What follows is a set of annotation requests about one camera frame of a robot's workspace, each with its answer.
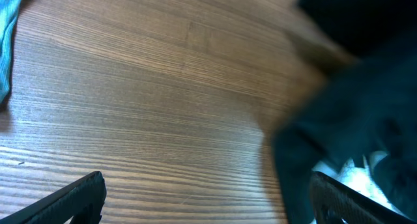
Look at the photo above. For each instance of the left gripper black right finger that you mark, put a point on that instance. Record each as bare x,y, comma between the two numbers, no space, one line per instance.
335,203

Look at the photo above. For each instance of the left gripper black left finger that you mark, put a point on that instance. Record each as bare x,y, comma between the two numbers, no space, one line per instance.
80,202

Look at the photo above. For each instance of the black shorts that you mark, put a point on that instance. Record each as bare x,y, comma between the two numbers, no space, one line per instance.
367,112

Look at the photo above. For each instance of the light blue denim shorts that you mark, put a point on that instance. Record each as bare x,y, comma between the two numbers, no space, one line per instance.
9,17

